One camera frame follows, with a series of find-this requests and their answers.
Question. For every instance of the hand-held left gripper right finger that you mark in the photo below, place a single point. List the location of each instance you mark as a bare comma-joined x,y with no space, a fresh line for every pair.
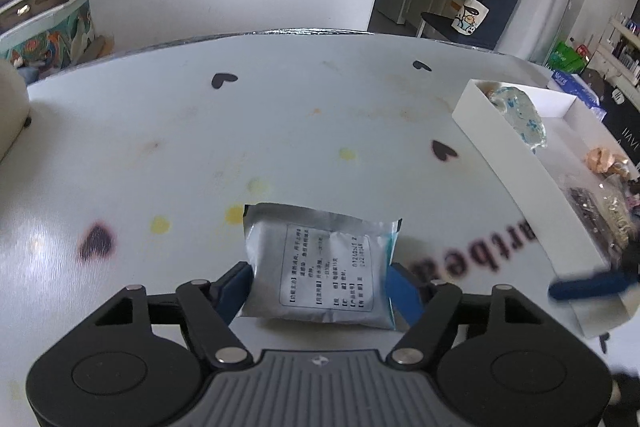
402,292

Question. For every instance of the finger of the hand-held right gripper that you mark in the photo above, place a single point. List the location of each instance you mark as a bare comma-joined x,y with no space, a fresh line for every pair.
585,287

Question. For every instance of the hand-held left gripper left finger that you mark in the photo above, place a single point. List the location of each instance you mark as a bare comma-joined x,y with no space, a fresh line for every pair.
236,289

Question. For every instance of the silver foil packet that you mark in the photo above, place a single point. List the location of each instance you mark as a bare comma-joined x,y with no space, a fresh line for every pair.
320,267

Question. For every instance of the tan snack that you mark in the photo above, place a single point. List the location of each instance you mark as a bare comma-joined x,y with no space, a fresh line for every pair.
604,160

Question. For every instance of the white cardboard box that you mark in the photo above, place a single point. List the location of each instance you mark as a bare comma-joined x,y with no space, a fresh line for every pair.
525,167

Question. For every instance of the clear blue-printed packet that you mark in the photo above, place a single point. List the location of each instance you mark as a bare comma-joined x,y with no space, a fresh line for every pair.
520,117

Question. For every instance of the black television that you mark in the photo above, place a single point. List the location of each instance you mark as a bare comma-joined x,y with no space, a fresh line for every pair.
625,127

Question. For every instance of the blue tissue pack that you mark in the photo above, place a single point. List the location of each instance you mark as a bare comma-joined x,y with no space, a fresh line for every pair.
567,81

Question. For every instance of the green shopping bag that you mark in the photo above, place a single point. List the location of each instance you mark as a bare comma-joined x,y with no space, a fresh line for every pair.
565,57

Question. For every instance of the white cartoon tote bag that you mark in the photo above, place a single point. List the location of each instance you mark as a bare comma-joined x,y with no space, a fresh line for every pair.
470,17

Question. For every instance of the dark blue covered chair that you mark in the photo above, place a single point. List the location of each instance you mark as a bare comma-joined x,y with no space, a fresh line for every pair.
495,14

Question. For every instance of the colourful printed storage box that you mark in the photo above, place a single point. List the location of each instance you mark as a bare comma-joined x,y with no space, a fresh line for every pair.
55,39

